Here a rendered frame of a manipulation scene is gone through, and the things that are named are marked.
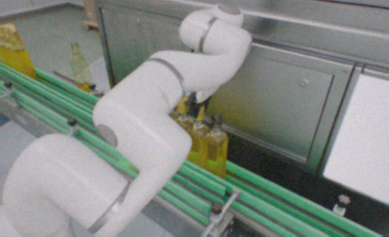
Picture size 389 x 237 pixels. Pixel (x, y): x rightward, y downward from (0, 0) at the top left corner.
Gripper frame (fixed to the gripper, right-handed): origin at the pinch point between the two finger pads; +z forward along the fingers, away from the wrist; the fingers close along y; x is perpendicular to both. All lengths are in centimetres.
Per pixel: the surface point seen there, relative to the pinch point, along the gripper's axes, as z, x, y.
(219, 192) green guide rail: 17.2, 16.8, 6.2
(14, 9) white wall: 245, -534, -202
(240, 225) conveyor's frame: 24.2, 26.4, 6.0
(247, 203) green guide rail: 16.7, 24.7, 3.9
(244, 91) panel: -3.6, 6.7, -12.8
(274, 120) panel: -0.5, 18.3, -12.7
